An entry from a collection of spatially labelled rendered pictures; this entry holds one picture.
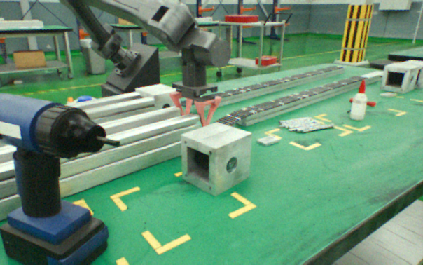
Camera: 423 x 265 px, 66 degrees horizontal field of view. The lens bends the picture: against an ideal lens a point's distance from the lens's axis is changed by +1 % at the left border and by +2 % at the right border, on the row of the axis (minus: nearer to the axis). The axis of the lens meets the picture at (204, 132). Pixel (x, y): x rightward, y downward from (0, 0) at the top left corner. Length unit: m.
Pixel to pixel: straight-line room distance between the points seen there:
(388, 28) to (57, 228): 12.30
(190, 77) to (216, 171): 0.26
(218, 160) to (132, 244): 0.19
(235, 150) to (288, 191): 0.12
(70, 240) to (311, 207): 0.38
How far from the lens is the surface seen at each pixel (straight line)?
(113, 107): 0.83
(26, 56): 5.63
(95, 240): 0.46
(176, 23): 0.69
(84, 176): 0.63
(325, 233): 0.54
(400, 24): 12.36
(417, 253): 1.54
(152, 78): 1.34
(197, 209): 0.55
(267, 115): 0.99
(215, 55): 0.67
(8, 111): 0.41
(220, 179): 0.58
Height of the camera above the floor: 1.10
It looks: 22 degrees down
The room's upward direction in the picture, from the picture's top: straight up
